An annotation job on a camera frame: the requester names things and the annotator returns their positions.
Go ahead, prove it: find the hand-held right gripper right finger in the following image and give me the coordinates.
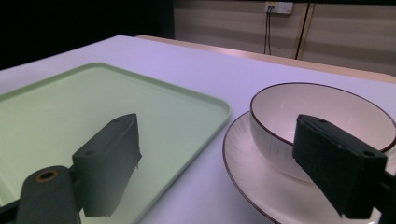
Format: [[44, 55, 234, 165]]
[[291, 113, 389, 220]]

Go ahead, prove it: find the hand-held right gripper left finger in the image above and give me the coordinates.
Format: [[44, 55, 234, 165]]
[[71, 113, 143, 218]]

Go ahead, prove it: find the white bowl with dark rim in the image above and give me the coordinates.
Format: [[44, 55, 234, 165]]
[[249, 81, 396, 185]]

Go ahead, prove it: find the light green plastic tray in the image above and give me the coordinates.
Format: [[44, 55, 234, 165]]
[[0, 62, 232, 224]]

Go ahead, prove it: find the white plate with dark rim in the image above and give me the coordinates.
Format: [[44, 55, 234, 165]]
[[221, 110, 396, 224]]

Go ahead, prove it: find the white tablecloth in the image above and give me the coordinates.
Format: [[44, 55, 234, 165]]
[[0, 35, 396, 224]]

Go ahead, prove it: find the black cable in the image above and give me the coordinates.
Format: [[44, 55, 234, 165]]
[[263, 6, 271, 55], [267, 6, 275, 56], [294, 2, 312, 61]]

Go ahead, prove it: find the white wall socket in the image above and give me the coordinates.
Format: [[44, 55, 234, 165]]
[[264, 1, 294, 15]]

